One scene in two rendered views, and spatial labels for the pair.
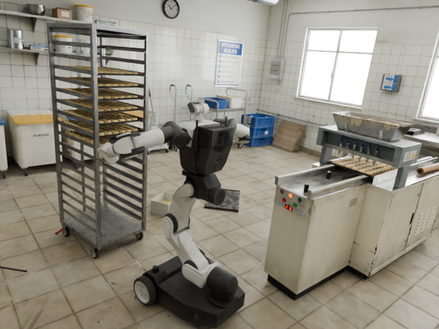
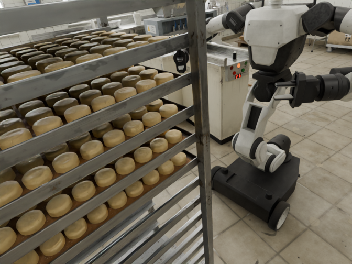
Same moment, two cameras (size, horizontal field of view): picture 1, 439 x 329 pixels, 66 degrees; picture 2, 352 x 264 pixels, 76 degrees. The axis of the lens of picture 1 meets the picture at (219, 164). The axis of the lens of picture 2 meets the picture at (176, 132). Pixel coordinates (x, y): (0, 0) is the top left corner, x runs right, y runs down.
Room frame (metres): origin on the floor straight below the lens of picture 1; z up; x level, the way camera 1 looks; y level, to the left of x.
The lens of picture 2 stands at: (2.32, 1.46, 1.42)
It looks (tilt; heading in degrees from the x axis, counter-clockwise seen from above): 32 degrees down; 283
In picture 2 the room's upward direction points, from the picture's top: 7 degrees counter-clockwise
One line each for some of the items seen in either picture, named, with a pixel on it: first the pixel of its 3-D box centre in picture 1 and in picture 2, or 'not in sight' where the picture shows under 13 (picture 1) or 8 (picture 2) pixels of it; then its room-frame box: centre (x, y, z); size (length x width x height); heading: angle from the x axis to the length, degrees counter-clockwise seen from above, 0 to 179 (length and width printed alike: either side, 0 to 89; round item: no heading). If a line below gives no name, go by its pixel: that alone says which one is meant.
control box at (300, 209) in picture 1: (291, 200); (237, 69); (2.18, -0.52, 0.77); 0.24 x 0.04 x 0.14; 40
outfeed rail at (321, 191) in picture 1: (382, 173); (188, 41); (2.70, -1.37, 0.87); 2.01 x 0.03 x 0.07; 130
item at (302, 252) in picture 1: (315, 228); (211, 92); (2.41, -0.80, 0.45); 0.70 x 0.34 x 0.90; 130
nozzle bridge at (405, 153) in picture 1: (362, 154); (181, 31); (2.74, -1.19, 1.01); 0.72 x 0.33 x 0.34; 40
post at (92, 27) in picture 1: (96, 147); (204, 158); (2.37, 0.91, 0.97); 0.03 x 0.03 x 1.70; 52
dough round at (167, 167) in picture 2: not in sight; (165, 167); (2.49, 0.95, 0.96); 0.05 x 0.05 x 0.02
